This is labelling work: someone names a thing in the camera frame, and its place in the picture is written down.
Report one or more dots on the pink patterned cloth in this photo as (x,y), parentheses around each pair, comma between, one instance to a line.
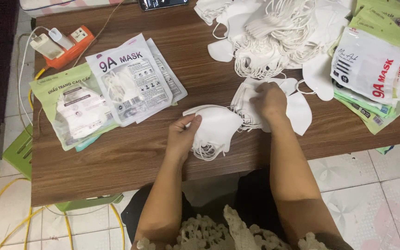
(57,5)

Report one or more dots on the person's left hand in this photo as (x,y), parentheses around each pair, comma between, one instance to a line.
(178,142)

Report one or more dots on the white filled mask packet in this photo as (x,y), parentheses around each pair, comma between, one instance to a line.
(172,80)
(130,80)

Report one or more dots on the orange power strip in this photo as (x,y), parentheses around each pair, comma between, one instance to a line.
(78,47)

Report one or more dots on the large heap of white masks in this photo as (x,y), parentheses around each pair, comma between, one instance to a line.
(276,31)

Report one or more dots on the teal mask packet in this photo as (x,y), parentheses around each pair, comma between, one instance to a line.
(87,143)

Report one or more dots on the black phone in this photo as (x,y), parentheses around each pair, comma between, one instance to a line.
(161,3)

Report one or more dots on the fanned stack of white masks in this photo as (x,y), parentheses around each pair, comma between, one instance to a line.
(299,111)

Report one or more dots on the bundle of white masks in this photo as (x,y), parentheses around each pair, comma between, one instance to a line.
(217,128)

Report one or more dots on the white lace top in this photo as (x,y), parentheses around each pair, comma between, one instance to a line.
(203,234)

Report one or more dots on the green filled mask packet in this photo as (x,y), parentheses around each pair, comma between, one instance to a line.
(71,111)

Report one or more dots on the person's right hand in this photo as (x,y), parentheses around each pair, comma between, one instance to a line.
(273,104)

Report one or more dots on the pile of empty mask bags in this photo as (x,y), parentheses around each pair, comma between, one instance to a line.
(370,66)

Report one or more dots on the black trousers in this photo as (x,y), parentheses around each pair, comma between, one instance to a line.
(255,194)

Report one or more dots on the white plug adapter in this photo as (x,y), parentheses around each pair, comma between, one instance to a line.
(60,38)

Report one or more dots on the cream charger adapter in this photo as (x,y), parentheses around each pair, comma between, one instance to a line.
(47,47)

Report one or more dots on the green plastic stool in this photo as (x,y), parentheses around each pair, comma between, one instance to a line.
(19,151)

